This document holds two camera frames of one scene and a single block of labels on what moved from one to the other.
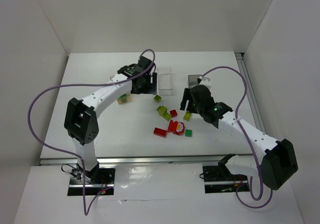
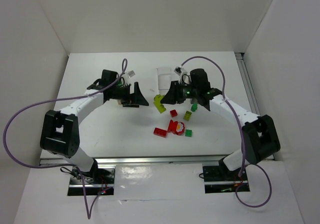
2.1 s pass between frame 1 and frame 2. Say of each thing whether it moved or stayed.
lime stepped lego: moved
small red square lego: stayed
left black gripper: moved
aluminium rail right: stayed
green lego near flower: stayed
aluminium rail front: stayed
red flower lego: stayed
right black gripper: moved
